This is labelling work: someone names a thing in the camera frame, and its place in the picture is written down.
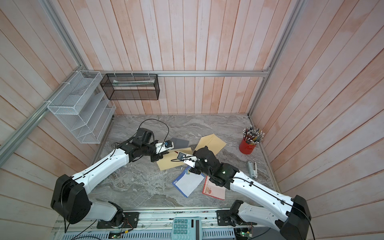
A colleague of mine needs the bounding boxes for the teal calculator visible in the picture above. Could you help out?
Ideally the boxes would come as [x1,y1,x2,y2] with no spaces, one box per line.
[171,217,203,240]

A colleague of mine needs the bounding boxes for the bundle of pencils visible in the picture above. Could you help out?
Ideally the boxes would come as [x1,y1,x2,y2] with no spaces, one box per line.
[243,126,265,145]

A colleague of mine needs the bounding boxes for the white wire mesh shelf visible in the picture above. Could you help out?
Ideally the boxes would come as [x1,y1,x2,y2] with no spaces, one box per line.
[48,71,116,144]

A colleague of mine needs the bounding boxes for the red bordered card right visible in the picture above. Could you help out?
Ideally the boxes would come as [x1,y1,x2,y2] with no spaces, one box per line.
[202,176,226,201]

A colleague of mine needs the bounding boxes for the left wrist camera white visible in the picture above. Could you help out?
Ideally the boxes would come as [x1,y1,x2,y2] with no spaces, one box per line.
[155,140,174,154]

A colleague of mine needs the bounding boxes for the yellow envelope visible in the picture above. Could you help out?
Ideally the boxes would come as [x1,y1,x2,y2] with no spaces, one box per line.
[195,134,227,156]
[155,146,194,172]

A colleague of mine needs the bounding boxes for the white stapler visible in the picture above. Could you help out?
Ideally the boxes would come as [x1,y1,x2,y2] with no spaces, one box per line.
[247,161,258,180]

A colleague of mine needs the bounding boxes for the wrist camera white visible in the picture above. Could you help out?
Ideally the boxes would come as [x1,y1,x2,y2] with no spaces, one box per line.
[155,140,174,154]
[177,152,198,168]

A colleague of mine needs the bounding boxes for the blue bordered letter paper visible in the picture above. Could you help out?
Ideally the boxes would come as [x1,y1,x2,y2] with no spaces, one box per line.
[172,167,206,198]

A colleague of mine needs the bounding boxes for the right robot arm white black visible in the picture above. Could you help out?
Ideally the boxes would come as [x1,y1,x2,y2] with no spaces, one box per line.
[179,147,313,240]

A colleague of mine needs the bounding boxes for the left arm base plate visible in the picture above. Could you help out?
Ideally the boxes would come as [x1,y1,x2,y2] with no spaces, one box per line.
[97,212,140,229]

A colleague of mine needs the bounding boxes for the grey envelope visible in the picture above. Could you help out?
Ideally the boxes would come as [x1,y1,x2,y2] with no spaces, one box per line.
[171,138,190,149]

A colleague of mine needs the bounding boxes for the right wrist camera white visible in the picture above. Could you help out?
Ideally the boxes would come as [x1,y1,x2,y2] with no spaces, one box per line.
[177,152,198,168]

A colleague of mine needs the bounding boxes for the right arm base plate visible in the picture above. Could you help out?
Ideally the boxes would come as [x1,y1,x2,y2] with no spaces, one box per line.
[216,210,257,227]

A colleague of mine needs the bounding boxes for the black mesh basket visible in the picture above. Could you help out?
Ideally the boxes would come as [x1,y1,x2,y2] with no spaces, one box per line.
[101,73,160,101]

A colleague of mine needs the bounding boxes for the red pencil cup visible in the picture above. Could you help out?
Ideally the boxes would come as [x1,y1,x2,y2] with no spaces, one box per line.
[239,139,256,155]

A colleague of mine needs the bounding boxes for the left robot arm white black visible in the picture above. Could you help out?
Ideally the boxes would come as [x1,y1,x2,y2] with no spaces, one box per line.
[51,128,174,228]

